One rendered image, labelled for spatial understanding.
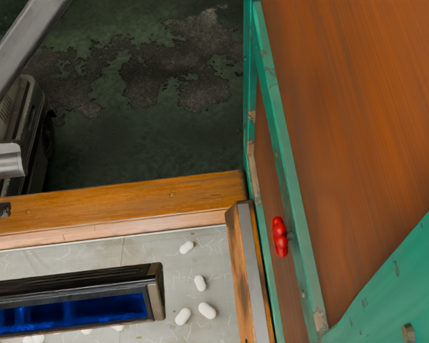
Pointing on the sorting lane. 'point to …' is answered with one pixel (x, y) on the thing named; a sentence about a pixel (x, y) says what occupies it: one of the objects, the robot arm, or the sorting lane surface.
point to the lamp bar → (75, 301)
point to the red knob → (281, 237)
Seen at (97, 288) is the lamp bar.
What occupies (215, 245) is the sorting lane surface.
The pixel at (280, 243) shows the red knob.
